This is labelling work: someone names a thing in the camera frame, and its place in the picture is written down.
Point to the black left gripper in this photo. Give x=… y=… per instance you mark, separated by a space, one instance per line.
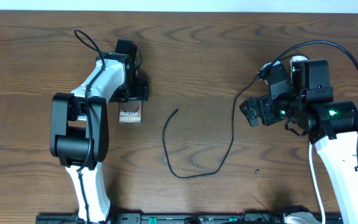
x=142 y=94

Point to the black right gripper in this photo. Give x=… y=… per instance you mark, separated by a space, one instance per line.
x=252 y=114

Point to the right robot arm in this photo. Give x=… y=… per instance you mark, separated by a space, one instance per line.
x=305 y=97

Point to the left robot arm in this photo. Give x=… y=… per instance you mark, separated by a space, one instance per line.
x=79 y=130

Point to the white power strip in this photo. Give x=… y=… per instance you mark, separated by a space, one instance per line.
x=298 y=58

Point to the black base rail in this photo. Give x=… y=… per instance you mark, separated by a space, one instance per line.
x=249 y=216

